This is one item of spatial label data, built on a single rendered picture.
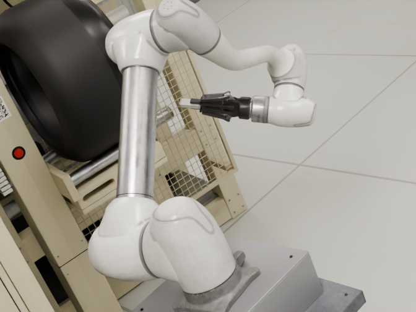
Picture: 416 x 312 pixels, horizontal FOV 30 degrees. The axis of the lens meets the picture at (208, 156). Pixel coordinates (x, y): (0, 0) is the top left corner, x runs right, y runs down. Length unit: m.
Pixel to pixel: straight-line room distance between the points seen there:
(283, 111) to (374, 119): 1.80
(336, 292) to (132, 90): 0.77
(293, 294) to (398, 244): 1.34
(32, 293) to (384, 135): 2.58
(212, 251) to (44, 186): 0.94
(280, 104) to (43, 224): 0.90
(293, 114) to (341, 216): 1.13
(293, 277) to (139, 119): 0.59
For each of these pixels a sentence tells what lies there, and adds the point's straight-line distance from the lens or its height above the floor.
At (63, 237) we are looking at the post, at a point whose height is 0.71.
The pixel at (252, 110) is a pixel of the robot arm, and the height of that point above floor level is 0.93.
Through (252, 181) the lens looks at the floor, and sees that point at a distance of 4.08.
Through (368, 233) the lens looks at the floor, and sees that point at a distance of 3.40.
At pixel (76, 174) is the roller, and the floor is 0.92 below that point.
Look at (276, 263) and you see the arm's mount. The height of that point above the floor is 0.78.
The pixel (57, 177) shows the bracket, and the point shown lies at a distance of 2.62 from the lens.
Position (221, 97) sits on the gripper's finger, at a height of 0.99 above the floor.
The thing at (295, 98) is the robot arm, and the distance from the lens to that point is 2.53.
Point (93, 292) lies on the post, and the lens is 2.88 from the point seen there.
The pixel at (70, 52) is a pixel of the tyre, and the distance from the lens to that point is 2.46.
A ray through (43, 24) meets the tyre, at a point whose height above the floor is 1.41.
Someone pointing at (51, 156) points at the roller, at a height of 0.91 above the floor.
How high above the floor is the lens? 1.92
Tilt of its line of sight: 25 degrees down
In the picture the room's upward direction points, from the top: 23 degrees counter-clockwise
